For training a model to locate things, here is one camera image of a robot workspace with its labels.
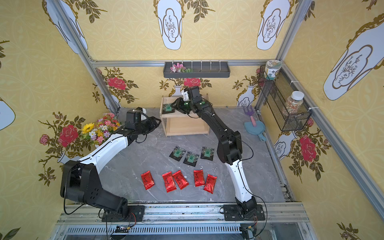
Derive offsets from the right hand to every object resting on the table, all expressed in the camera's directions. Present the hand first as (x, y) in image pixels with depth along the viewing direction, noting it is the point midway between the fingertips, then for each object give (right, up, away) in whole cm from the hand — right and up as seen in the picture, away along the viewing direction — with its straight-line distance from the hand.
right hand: (178, 102), depth 91 cm
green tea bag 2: (-1, -32, +4) cm, 32 cm away
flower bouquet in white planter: (-46, -18, -6) cm, 50 cm away
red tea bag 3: (+2, -44, -7) cm, 45 cm away
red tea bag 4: (+12, -43, -8) cm, 45 cm away
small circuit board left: (-26, -64, -18) cm, 72 cm away
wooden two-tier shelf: (-2, -13, +19) cm, 23 cm away
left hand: (-14, -11, -3) cm, 18 cm away
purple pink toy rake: (+55, -4, +29) cm, 62 cm away
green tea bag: (-6, -3, +1) cm, 7 cm away
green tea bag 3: (+8, -35, +1) cm, 36 cm away
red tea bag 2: (-4, -46, -8) cm, 46 cm away
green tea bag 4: (+18, -32, +4) cm, 37 cm away
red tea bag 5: (+18, -46, -10) cm, 50 cm away
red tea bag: (-16, -44, -7) cm, 48 cm away
